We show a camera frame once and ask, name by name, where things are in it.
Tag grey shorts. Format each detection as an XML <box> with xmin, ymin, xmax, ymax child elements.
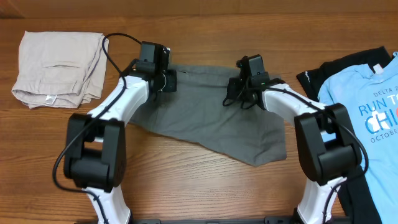
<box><xmin>130</xmin><ymin>64</ymin><xmax>287</xmax><ymax>166</ymax></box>

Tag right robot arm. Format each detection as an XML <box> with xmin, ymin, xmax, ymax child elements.
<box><xmin>223</xmin><ymin>78</ymin><xmax>363</xmax><ymax>223</ymax></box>

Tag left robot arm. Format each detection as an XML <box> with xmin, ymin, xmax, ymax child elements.
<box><xmin>63</xmin><ymin>70</ymin><xmax>177</xmax><ymax>223</ymax></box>

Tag folded beige shorts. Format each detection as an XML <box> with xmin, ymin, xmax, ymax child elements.
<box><xmin>12</xmin><ymin>32</ymin><xmax>109</xmax><ymax>109</ymax></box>

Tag light blue printed t-shirt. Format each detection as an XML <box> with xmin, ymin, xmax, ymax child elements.
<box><xmin>318</xmin><ymin>54</ymin><xmax>397</xmax><ymax>223</ymax></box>

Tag black garment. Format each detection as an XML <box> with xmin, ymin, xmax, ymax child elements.
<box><xmin>297</xmin><ymin>46</ymin><xmax>392</xmax><ymax>224</ymax></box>

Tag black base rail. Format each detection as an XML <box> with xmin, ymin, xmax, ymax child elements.
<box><xmin>74</xmin><ymin>215</ymin><xmax>352</xmax><ymax>224</ymax></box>

